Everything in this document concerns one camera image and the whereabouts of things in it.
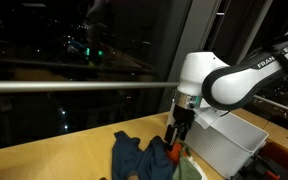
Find black clamp orange handle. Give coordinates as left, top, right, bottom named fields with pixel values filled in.
left=230, top=148, right=288, bottom=180

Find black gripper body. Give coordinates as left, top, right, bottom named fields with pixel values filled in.
left=167, top=105, right=197, bottom=132

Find short metal handrail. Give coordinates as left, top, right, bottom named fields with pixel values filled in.
left=253, top=94, right=288, bottom=117

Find plush carrot toy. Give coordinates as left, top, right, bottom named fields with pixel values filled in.
left=165, top=142, right=204, bottom=180

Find white plastic basket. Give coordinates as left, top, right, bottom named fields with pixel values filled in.
left=183, top=111, right=270, bottom=180

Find grey window mullion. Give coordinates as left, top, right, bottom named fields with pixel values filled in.
left=157, top=0, right=222, bottom=113

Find dark blue cloth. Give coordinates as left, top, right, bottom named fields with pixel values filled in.
left=111, top=130, right=177, bottom=180

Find thin slanted window bar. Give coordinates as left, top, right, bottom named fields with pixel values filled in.
left=235, top=0, right=274, bottom=64

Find long metal handrail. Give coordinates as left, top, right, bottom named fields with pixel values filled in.
left=0, top=81, right=180, bottom=94

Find white towel cloth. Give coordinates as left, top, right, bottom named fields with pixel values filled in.
left=187, top=154, right=208, bottom=180

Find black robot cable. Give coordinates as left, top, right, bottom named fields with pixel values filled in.
left=260, top=6, right=288, bottom=73

